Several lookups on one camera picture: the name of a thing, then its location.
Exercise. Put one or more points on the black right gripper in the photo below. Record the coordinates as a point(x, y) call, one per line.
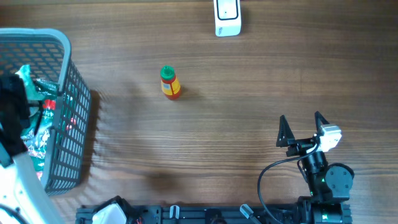
point(288, 139)

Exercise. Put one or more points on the red sauce bottle green cap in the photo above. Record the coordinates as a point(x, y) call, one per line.
point(170, 84)

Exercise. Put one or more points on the green glove package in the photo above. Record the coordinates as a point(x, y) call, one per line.
point(42, 94)

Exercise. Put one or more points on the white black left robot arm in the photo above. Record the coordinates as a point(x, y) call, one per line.
point(23, 199)

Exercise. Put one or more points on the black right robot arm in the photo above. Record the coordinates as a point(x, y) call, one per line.
point(329, 184)

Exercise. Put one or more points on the white barcode scanner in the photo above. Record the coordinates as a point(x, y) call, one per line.
point(228, 20)

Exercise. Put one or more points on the grey plastic mesh basket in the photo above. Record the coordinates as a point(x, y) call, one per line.
point(48, 52)

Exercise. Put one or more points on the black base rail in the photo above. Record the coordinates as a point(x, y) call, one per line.
point(214, 214)

